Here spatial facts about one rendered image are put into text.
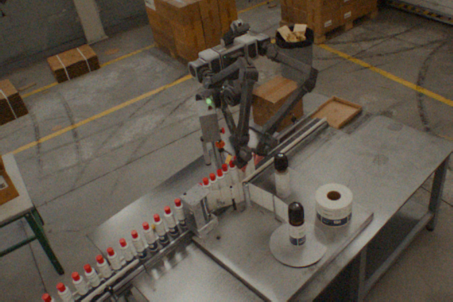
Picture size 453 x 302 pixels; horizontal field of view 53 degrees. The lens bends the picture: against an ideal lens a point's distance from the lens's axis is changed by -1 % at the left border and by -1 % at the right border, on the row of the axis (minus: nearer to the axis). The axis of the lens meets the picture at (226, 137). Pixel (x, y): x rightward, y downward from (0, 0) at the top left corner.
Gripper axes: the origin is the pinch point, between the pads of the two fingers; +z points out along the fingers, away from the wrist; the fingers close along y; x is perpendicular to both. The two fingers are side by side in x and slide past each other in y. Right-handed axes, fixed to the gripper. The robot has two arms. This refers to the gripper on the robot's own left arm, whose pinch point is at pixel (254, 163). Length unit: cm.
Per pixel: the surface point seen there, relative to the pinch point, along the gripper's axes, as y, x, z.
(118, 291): 7, -82, 77
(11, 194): -125, -89, 86
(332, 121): 3, 68, -41
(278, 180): 29.3, -12.0, -1.7
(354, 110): 8, 83, -53
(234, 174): 3.2, -19.8, 7.5
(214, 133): -0.2, -46.1, -15.7
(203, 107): -9, -53, -27
